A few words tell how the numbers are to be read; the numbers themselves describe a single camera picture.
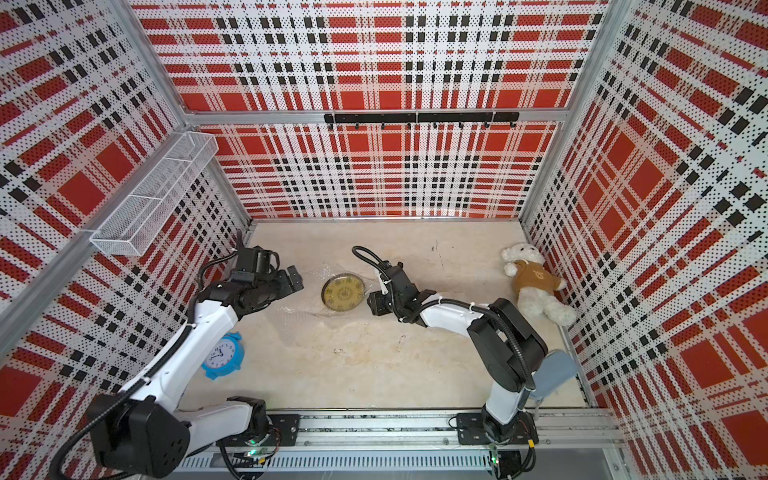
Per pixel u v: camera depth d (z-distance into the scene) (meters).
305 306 0.96
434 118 0.88
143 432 0.38
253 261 0.62
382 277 0.69
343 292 0.99
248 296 0.56
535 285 0.92
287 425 0.75
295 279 0.75
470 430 0.73
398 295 0.70
